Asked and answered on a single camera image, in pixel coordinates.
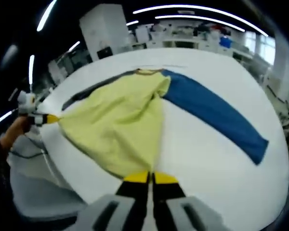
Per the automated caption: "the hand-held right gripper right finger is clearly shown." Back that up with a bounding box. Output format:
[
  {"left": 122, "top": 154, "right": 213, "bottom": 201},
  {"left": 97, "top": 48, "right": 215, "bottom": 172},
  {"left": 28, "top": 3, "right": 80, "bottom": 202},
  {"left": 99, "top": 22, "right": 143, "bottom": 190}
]
[{"left": 152, "top": 172, "right": 229, "bottom": 231}]

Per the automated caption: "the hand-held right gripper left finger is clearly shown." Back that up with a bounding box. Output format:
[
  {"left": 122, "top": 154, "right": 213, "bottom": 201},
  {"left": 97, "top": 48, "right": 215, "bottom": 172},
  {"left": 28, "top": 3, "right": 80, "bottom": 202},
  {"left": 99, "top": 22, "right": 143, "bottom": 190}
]
[{"left": 77, "top": 171, "right": 150, "bottom": 231}]

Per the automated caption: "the yellow blue grey garment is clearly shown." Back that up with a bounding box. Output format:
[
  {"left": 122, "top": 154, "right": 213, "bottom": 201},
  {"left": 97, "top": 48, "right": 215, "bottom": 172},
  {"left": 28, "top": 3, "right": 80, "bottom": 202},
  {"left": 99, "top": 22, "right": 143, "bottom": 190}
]
[{"left": 61, "top": 68, "right": 269, "bottom": 180}]

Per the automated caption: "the person's left hand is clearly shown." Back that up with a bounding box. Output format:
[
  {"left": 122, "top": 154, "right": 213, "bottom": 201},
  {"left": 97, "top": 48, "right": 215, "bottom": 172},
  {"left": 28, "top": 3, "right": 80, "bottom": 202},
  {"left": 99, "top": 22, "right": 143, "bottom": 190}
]
[{"left": 0, "top": 115, "right": 31, "bottom": 150}]

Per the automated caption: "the person's grey clothing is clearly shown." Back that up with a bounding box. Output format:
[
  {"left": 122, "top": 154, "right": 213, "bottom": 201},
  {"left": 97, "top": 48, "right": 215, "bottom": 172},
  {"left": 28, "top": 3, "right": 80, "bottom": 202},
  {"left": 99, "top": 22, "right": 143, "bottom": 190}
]
[{"left": 9, "top": 134, "right": 87, "bottom": 217}]

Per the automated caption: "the white cabinet counter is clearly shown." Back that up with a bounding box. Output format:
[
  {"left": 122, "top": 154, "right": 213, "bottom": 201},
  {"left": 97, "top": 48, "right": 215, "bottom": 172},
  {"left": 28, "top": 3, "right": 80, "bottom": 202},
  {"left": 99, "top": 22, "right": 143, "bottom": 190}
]
[{"left": 132, "top": 24, "right": 234, "bottom": 57}]

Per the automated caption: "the blue plastic bin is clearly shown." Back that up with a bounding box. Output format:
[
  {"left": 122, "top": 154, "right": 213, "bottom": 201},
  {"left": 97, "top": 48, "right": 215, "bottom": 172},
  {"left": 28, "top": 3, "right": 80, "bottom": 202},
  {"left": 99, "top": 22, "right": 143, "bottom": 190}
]
[{"left": 219, "top": 36, "right": 233, "bottom": 49}]

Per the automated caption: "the short curved ceiling light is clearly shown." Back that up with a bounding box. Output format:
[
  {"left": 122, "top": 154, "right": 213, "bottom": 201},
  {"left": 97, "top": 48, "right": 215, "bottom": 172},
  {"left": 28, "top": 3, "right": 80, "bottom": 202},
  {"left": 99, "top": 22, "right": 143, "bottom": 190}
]
[{"left": 155, "top": 15, "right": 246, "bottom": 33}]

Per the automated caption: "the long curved ceiling light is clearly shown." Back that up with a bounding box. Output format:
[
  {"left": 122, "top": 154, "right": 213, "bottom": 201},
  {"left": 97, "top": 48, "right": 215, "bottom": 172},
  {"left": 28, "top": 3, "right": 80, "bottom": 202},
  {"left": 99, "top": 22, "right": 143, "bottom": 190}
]
[{"left": 132, "top": 4, "right": 269, "bottom": 37}]

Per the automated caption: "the black cable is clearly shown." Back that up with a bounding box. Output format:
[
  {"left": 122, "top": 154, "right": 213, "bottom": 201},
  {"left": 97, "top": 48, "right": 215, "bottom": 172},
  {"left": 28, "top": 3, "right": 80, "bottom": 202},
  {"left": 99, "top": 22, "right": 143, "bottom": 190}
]
[{"left": 9, "top": 133, "right": 49, "bottom": 159}]

